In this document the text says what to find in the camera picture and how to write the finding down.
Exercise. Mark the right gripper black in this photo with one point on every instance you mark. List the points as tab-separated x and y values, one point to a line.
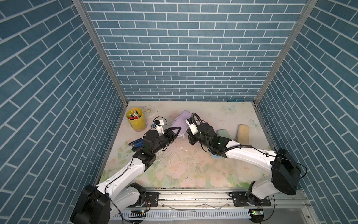
191	136

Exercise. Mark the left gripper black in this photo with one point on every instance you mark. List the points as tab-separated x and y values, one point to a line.
169	136

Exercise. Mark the mint green umbrella case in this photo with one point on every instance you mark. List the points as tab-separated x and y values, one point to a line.
223	135

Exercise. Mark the blue umbrella case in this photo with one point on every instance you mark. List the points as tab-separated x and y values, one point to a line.
217	155

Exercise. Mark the beige umbrella case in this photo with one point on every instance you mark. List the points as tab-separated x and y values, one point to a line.
243	134

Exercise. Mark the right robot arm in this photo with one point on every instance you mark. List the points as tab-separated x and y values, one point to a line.
284	171

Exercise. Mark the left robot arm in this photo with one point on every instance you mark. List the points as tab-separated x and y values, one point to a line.
97	204

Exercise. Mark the clear tape roll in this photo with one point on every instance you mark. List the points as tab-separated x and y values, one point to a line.
149	111

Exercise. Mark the yellow cup with markers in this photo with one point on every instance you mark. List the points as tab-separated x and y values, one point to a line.
136	118

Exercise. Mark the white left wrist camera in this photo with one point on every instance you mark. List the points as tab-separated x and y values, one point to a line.
158	126

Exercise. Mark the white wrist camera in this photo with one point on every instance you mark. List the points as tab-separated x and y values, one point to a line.
192	125
158	126

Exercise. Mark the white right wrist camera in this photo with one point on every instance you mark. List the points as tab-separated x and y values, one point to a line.
192	125

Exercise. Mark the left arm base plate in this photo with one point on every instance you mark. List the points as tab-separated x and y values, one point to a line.
151	197

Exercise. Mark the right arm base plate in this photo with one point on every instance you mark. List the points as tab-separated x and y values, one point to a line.
243	199

